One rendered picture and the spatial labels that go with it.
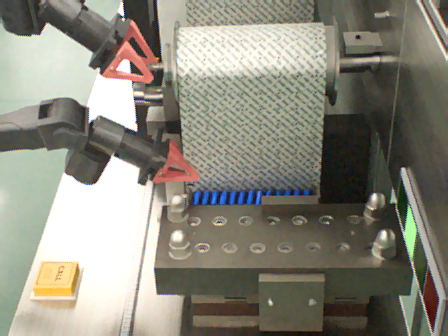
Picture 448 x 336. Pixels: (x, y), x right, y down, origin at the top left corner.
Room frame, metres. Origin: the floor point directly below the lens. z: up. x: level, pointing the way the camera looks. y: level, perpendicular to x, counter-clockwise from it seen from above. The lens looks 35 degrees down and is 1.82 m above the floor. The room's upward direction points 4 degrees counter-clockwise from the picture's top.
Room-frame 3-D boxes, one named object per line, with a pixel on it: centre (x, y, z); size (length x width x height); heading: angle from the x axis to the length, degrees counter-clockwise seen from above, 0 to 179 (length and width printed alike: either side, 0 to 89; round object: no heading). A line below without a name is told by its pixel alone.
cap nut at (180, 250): (0.89, 0.01, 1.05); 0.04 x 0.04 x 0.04
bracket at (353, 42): (1.08, -0.31, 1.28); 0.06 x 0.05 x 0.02; 84
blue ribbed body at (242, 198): (1.02, -0.12, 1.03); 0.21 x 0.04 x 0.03; 84
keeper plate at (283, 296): (0.82, -0.15, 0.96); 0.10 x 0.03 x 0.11; 84
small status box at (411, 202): (0.69, -0.29, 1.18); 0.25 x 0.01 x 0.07; 174
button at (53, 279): (0.98, 0.24, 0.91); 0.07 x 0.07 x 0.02; 84
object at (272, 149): (1.04, -0.12, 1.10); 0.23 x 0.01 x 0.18; 84
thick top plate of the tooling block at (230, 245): (0.92, -0.15, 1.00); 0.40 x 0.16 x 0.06; 84
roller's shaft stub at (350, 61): (1.08, -0.30, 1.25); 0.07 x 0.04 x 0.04; 84
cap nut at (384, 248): (0.86, -0.30, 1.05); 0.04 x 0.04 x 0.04
